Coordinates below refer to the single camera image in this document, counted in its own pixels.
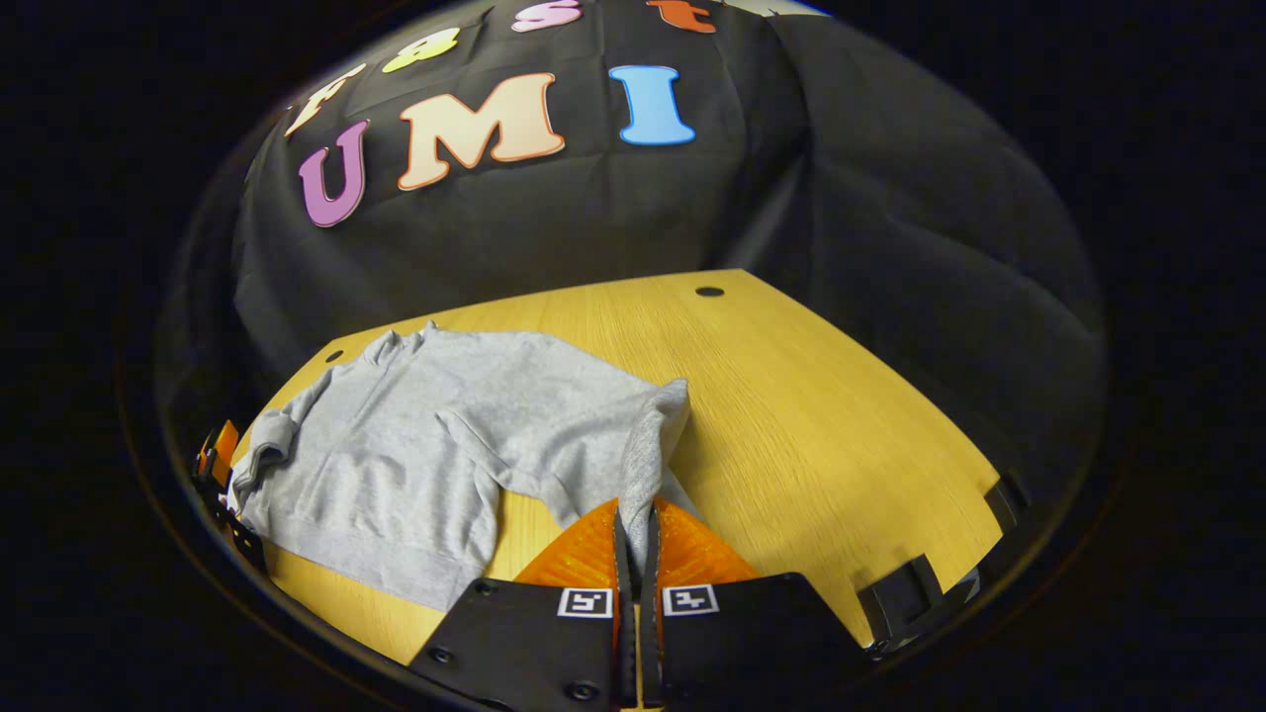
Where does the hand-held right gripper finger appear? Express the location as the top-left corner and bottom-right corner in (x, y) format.
(639, 497), (873, 709)
(408, 497), (640, 711)

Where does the grey sweatshirt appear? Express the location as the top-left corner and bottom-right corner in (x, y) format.
(229, 321), (705, 614)

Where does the black backdrop cloth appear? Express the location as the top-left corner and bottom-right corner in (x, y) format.
(158, 0), (1107, 495)

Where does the black table edge bracket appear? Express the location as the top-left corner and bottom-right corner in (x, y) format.
(984, 473), (1033, 535)
(857, 554), (948, 646)

